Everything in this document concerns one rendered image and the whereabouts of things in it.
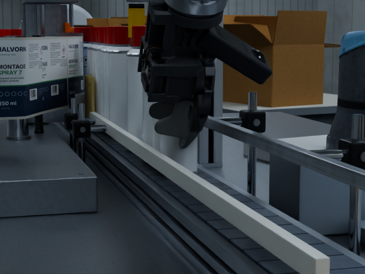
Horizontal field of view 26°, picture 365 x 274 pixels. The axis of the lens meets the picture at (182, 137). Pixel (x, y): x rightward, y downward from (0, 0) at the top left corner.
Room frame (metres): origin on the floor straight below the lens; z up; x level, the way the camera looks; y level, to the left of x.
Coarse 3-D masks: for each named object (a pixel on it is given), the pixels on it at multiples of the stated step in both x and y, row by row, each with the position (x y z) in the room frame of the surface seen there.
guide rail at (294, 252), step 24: (96, 120) 1.50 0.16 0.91; (144, 144) 1.13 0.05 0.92; (168, 168) 0.96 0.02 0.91; (192, 192) 0.86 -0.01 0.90; (216, 192) 0.78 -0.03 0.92; (240, 216) 0.71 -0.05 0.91; (264, 240) 0.65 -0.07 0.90; (288, 240) 0.60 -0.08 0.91; (288, 264) 0.60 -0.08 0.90; (312, 264) 0.56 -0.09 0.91
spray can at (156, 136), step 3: (153, 102) 1.12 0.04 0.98; (153, 120) 1.12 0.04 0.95; (156, 120) 1.12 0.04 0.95; (153, 123) 1.12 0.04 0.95; (153, 126) 1.12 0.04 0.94; (153, 129) 1.12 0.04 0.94; (153, 132) 1.12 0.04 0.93; (153, 135) 1.13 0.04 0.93; (156, 135) 1.12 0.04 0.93; (159, 135) 1.11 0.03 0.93; (153, 138) 1.13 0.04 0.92; (156, 138) 1.12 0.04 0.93; (159, 138) 1.11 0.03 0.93; (153, 141) 1.13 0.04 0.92; (156, 141) 1.12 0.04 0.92; (159, 141) 1.11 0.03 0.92; (153, 144) 1.13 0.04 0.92; (156, 144) 1.12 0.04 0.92; (159, 144) 1.11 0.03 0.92; (153, 147) 1.13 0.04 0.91; (156, 147) 1.12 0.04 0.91; (159, 147) 1.11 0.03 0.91; (159, 150) 1.11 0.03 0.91
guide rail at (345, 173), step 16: (224, 128) 0.98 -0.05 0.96; (240, 128) 0.93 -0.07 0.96; (256, 144) 0.87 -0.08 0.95; (272, 144) 0.82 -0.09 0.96; (288, 144) 0.80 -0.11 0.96; (288, 160) 0.78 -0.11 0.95; (304, 160) 0.74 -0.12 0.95; (320, 160) 0.71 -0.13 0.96; (336, 160) 0.70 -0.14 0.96; (336, 176) 0.68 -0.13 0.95; (352, 176) 0.65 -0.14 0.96
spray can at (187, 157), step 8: (160, 136) 1.08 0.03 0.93; (168, 136) 1.06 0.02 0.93; (160, 144) 1.08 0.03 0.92; (168, 144) 1.06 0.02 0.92; (176, 144) 1.06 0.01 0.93; (192, 144) 1.06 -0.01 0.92; (168, 152) 1.06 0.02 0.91; (176, 152) 1.06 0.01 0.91; (184, 152) 1.06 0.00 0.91; (192, 152) 1.06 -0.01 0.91; (176, 160) 1.06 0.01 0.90; (184, 160) 1.06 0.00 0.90; (192, 160) 1.06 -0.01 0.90; (192, 168) 1.06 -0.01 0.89
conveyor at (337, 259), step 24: (120, 144) 1.37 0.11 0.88; (144, 168) 1.13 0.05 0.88; (168, 192) 0.96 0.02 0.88; (216, 216) 0.83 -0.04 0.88; (264, 216) 0.83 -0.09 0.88; (240, 240) 0.73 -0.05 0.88; (312, 240) 0.73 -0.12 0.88; (264, 264) 0.65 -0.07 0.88; (336, 264) 0.65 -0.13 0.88; (360, 264) 0.65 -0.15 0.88
